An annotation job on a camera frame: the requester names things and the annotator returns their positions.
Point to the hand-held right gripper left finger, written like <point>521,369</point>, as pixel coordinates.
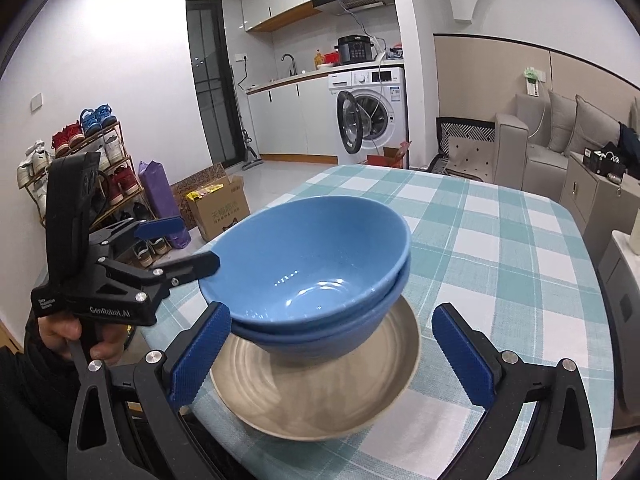
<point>200,355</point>

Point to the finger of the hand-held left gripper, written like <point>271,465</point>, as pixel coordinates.
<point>200,264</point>
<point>160,227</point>

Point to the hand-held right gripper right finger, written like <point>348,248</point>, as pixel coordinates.
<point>462,355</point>

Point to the beige plate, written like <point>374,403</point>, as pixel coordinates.
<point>300,400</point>

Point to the blue bowl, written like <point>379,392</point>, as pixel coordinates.
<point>340,342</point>
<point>310,250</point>

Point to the person's left forearm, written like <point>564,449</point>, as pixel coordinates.
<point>30,410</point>

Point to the person's left hand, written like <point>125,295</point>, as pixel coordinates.
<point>57,330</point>

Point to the purple bag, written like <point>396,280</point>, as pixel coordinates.
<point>160,200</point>

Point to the brown cardboard box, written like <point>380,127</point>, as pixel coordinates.
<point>220,215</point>

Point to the yellow snack packets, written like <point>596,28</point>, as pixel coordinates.
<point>205,191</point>

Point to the patterned cardboard box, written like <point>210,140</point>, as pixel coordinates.
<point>192,177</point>

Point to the shoe rack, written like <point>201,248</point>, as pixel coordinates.
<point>127,160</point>

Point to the teal plaid tablecloth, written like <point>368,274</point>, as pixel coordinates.
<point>500,260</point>

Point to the upright floor mop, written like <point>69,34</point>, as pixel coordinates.
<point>250,150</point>

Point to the dark glass door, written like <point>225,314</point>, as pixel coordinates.
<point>210,85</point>

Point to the white lower kitchen cabinets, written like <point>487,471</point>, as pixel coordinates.
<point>285,120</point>

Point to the grey drawer cabinet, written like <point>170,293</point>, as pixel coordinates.
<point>590,200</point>

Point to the grey sofa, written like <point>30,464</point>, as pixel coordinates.
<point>515,155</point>

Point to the kitchen faucet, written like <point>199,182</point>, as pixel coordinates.
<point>289,62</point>

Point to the red cardboard box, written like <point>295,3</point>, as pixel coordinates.
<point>387,157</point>

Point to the yellow bottle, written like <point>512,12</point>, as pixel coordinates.
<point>318,60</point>

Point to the black box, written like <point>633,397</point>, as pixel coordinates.
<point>600,160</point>

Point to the small red box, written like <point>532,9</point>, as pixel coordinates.
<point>331,58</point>

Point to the white washing machine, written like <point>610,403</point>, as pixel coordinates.
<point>385,105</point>

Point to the grey cushion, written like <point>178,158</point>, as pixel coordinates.
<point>560,120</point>
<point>592,127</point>

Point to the black pressure cooker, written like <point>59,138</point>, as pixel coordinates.
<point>354,50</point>

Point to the dark jacket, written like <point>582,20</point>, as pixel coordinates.
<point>631,142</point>

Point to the white wall device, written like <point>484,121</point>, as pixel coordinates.
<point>531,82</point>

